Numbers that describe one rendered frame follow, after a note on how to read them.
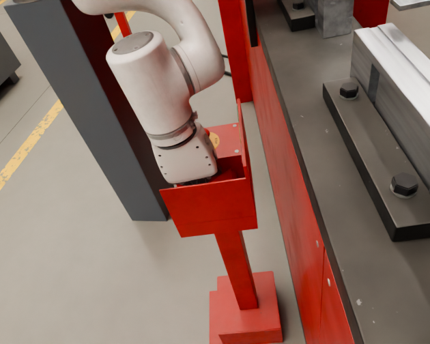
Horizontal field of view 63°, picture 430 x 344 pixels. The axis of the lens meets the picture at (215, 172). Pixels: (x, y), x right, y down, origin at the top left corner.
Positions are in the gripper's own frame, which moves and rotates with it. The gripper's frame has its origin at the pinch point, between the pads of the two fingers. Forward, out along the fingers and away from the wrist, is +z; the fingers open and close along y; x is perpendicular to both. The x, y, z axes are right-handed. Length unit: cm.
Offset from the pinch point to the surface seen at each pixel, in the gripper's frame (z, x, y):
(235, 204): 0.1, 4.9, -6.6
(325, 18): -15.2, -26.6, -30.9
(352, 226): -11.5, 21.2, -23.0
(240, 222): 5.7, 4.9, -6.3
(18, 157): 62, -117, 144
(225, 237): 19.9, -2.1, 0.3
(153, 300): 71, -14, 42
